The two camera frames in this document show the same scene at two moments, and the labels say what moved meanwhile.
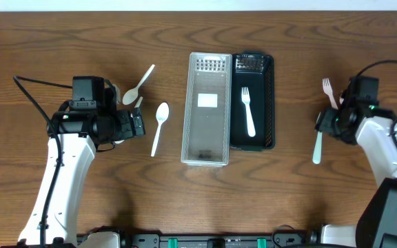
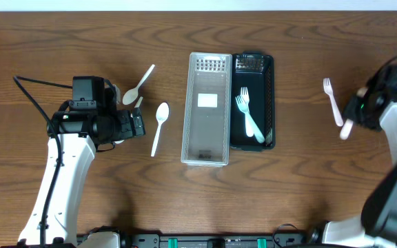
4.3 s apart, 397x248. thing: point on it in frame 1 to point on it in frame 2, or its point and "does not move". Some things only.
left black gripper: x=138 y=121 does not move
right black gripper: x=324 y=124 to x=351 y=111
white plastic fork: x=251 y=122 does not move
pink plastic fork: x=328 y=91 does not move
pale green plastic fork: x=317 y=155 to x=243 y=107
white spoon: x=162 y=113 does not move
